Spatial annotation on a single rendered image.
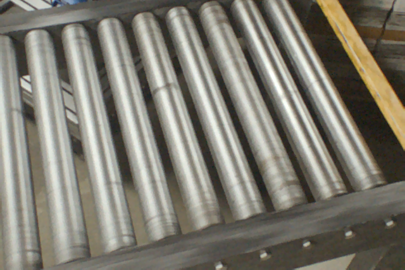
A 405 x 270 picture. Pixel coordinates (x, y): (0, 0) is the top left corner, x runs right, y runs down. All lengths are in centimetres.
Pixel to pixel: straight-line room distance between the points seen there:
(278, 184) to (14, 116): 43
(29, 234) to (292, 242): 36
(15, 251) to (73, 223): 8
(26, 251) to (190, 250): 22
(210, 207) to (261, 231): 8
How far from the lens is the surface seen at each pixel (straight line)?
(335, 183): 86
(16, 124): 93
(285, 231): 81
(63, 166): 87
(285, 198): 84
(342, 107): 95
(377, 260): 105
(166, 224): 80
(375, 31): 169
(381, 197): 87
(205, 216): 81
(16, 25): 107
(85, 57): 99
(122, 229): 80
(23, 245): 82
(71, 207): 83
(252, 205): 82
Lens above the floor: 152
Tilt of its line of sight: 54 degrees down
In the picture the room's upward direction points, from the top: 3 degrees clockwise
